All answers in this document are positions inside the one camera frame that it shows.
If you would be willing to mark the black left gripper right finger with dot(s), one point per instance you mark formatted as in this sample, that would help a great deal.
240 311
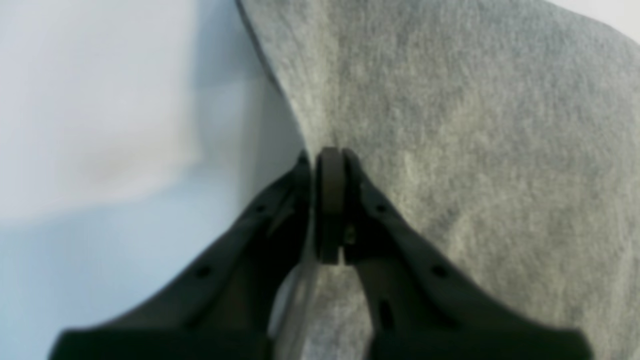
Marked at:
421 306

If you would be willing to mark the grey T-shirt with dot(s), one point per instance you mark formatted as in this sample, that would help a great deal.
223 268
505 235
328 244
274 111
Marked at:
505 131

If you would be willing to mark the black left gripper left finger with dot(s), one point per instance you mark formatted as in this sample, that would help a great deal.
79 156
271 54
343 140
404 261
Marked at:
219 306

